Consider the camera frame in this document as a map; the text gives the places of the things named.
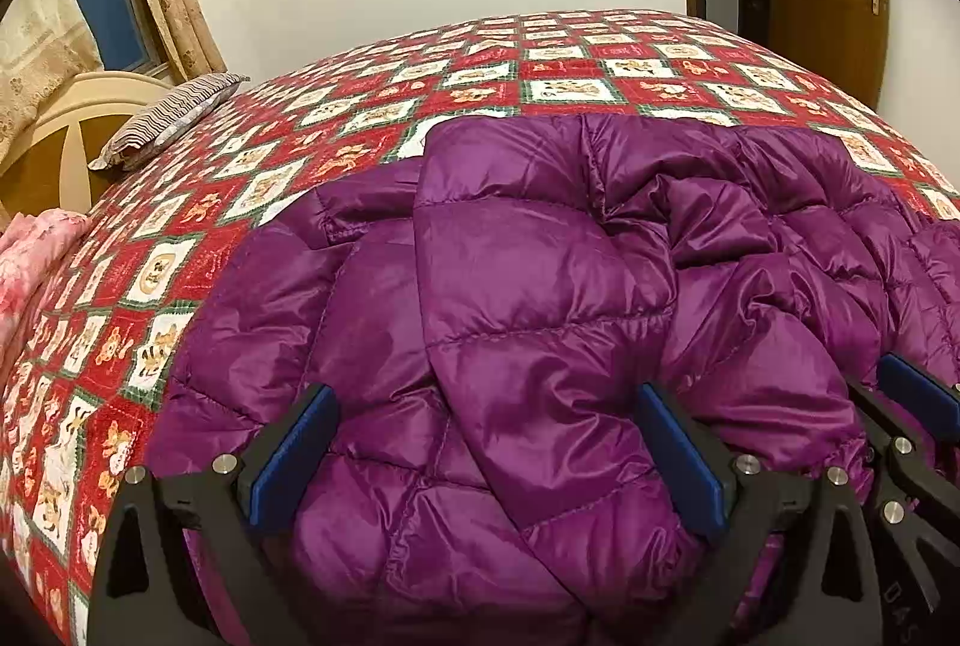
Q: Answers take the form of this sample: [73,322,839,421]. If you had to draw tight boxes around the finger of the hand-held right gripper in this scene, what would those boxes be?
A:
[877,352,960,446]
[846,378,960,609]

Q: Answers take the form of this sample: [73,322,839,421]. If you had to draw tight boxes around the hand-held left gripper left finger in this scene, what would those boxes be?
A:
[86,382,338,646]

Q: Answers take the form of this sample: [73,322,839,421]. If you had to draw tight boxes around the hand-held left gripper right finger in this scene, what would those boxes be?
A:
[636,380,884,646]

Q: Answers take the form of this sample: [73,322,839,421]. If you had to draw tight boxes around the purple puffer jacket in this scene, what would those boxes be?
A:
[146,112,960,646]

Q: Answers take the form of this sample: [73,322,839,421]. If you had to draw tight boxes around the red printed bedsheet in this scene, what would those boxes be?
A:
[0,10,960,646]

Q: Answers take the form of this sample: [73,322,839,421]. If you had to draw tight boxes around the pink floral quilt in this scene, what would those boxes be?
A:
[0,207,95,377]

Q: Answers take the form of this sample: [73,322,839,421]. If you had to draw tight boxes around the striped pillow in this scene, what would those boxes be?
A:
[88,73,252,173]

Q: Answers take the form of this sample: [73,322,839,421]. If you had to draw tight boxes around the cream wooden headboard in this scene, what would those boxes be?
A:
[0,70,177,227]

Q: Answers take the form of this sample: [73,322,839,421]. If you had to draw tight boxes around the wide beige patterned curtain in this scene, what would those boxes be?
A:
[0,0,102,163]

